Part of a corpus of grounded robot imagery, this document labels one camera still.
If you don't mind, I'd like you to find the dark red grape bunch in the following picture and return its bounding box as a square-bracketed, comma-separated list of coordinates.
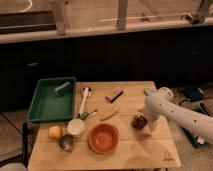
[131, 115, 147, 130]

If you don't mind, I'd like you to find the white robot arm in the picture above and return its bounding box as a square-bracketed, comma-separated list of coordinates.
[143, 87, 213, 144]

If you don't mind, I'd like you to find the red bowl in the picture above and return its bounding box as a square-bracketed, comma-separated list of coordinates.
[88, 123, 119, 154]

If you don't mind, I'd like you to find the grey blue wedge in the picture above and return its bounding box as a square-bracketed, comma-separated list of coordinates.
[143, 88, 154, 96]

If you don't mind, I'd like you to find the yellow banana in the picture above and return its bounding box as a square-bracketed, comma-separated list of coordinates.
[100, 107, 119, 121]

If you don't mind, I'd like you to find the wooden folding table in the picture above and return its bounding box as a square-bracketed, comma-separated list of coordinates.
[28, 81, 181, 171]

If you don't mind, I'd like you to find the green bin with items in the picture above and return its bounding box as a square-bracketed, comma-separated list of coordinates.
[183, 103, 213, 148]

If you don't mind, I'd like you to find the brown and black block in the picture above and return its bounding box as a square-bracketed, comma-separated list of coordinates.
[105, 88, 123, 103]

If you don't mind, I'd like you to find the white cup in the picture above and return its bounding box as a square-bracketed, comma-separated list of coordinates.
[67, 119, 85, 137]

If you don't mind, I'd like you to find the small metal cup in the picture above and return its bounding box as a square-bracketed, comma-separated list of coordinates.
[59, 135, 74, 152]

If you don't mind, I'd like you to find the yellow round fruit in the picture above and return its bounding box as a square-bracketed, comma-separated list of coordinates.
[48, 126, 62, 139]

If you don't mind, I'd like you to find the green plastic tray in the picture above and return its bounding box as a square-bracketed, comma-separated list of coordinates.
[27, 77, 76, 122]

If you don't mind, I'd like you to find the green handled utensil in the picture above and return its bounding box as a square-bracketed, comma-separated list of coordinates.
[79, 109, 98, 121]

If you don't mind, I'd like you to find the dark chair frame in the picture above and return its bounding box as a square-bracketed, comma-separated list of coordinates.
[22, 123, 29, 168]

